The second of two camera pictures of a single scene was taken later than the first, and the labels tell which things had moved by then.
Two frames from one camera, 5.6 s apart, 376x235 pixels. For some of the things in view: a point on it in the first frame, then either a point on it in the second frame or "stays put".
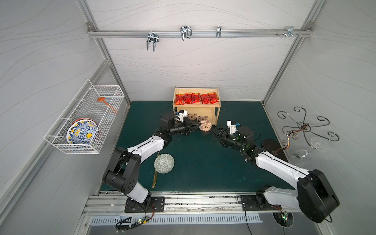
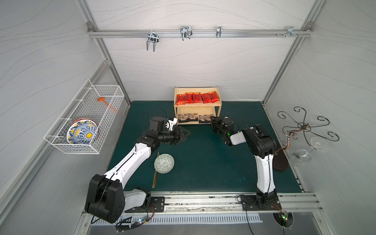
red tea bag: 195,98 stays put
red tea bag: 213,97 stays put
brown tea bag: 205,127 → 208,116
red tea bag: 179,99 stays put
